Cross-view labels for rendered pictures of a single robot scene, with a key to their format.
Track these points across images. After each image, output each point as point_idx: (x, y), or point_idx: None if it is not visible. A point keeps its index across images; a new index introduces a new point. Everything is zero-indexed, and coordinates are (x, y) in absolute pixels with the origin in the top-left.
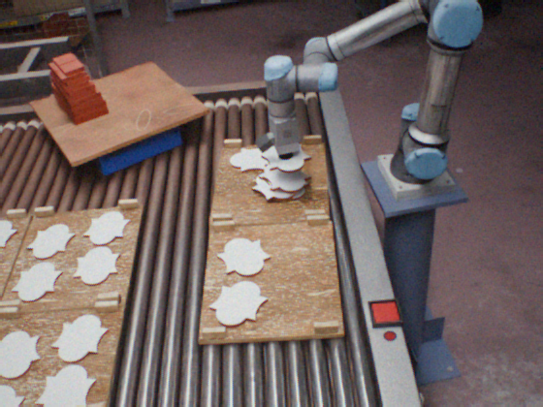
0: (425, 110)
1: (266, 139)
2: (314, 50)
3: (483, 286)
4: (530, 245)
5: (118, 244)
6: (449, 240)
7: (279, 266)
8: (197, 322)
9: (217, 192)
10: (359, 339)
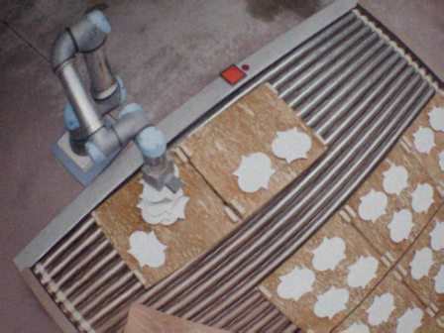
0: (109, 72)
1: (172, 180)
2: (112, 134)
3: (42, 193)
4: (0, 180)
5: (302, 263)
6: (18, 233)
7: (244, 146)
8: (316, 165)
9: (201, 248)
10: (260, 77)
